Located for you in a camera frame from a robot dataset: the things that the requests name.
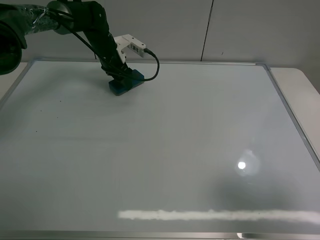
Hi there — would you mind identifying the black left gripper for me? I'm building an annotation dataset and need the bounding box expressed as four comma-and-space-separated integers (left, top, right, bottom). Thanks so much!
84, 24, 142, 85

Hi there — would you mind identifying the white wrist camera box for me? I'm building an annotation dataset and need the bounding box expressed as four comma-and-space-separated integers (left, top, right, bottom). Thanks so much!
113, 34, 146, 64

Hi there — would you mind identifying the black camera cable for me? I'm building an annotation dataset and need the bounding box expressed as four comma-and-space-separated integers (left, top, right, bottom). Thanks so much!
44, 7, 160, 82

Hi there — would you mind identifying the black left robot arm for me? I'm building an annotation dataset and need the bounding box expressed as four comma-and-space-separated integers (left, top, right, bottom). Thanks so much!
0, 0, 143, 88

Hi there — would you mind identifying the teal whiteboard eraser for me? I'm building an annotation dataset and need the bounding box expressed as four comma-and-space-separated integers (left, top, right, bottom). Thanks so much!
108, 69, 145, 96

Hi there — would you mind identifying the white whiteboard with aluminium frame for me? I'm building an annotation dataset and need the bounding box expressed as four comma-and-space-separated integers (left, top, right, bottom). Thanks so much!
0, 60, 320, 240

